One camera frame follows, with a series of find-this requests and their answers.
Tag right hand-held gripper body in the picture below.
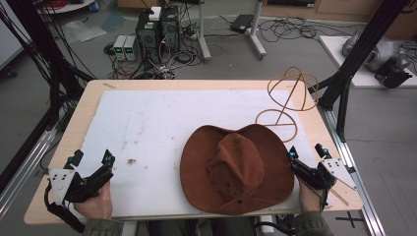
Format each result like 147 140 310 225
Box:
289 157 359 192

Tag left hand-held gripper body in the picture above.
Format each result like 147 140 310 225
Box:
48 164 115 206

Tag brown felt hat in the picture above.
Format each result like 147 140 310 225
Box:
179 123 296 216

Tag person's right hand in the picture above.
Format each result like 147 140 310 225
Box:
297 178 325 214

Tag person's left hand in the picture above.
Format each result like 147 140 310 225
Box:
73 181 114 221

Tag thin wooden stick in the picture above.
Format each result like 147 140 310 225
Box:
328 188 350 207

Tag white table mat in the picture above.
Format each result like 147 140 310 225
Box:
72 88 332 219

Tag white floor board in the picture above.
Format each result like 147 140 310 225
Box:
319 34 417 89

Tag black device on board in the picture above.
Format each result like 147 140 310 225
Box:
374 61 414 89

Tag grey bench power supply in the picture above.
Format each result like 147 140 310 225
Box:
123 34 140 62
112 34 128 62

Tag grey robot head shell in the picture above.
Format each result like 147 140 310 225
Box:
341 29 411 74

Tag white desk leg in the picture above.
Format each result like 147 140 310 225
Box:
247 0 268 61
196 0 212 64

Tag black computer tower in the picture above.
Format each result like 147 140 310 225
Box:
135 9 162 64
159 5 181 54

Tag clear plastic sheet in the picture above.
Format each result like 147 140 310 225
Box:
61 19 108 44

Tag flat black box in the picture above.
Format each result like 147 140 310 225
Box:
229 14 255 34

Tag small white box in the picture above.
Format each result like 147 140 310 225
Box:
148 6 162 22

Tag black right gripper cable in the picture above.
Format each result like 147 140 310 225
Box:
318 187 329 211

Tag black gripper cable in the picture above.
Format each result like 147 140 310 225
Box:
43 181 87 234
318 187 329 211

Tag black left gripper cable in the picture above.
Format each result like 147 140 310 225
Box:
43 181 87 234

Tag aluminium rail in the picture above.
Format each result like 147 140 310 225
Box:
0 128 58 219
318 106 387 236

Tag wooden wire hat stand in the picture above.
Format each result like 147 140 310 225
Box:
254 66 320 144

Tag bundle of cables by computers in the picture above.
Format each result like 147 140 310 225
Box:
102 19 204 81

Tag black frame post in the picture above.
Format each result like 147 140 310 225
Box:
0 0 96 195
307 0 412 144

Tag tangle of black floor cables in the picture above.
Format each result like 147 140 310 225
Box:
257 16 357 44

